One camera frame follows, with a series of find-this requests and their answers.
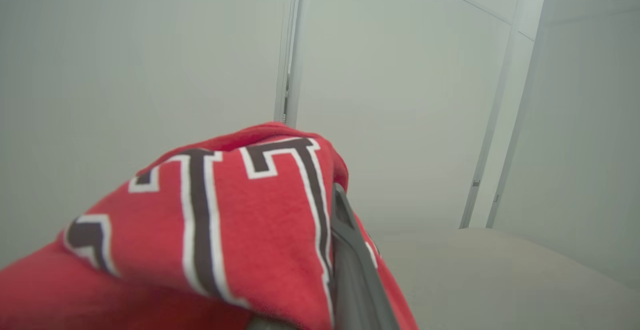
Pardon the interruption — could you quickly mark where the white metal frame post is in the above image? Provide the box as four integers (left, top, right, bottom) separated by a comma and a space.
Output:
459, 0, 526, 229
274, 0, 308, 128
486, 0, 551, 229

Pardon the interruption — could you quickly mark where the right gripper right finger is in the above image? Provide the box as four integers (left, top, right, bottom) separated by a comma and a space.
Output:
330, 182, 401, 330

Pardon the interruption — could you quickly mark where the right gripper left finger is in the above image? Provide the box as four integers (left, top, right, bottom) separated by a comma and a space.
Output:
246, 316, 301, 330

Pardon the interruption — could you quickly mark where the red sweatshirt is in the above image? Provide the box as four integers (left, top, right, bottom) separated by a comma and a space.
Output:
0, 121, 418, 330

